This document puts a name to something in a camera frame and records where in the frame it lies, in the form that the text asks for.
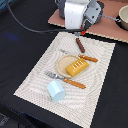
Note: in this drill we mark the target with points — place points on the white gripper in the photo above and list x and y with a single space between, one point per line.
81 14

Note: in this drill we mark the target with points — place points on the brown wooden stick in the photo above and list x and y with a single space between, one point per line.
80 45

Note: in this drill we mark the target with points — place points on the yellow toy bread loaf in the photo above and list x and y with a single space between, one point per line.
76 67

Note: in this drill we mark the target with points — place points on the light blue toy carton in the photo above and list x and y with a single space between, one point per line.
56 91

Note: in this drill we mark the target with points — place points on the pink wooden board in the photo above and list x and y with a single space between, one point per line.
106 27

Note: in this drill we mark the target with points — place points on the beige bowl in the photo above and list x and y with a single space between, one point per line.
123 14

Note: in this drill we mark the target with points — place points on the round wooden plate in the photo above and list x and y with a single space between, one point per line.
63 62

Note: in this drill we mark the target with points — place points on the white woven placemat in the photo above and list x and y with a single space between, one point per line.
78 106

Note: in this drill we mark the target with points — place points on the grey pot with handles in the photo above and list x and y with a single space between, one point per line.
61 5

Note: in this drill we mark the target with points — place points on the grey saucepan with handle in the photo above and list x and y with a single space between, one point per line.
101 15

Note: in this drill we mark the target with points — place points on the knife with wooden handle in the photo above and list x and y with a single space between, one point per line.
80 56

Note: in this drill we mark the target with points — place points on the fork with wooden handle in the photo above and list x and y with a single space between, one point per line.
66 80

